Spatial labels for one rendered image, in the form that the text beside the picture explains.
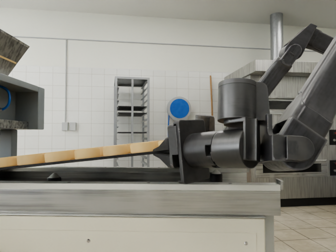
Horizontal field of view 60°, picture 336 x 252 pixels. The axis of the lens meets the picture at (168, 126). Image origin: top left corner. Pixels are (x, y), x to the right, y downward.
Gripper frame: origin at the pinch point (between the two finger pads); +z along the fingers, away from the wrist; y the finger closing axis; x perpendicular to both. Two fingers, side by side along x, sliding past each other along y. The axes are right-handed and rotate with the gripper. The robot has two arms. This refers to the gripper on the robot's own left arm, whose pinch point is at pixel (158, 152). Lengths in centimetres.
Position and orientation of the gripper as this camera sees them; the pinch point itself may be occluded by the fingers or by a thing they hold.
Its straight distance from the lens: 55.0
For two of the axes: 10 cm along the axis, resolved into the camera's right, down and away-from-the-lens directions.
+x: 7.2, -0.3, 6.9
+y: 0.9, 10.0, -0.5
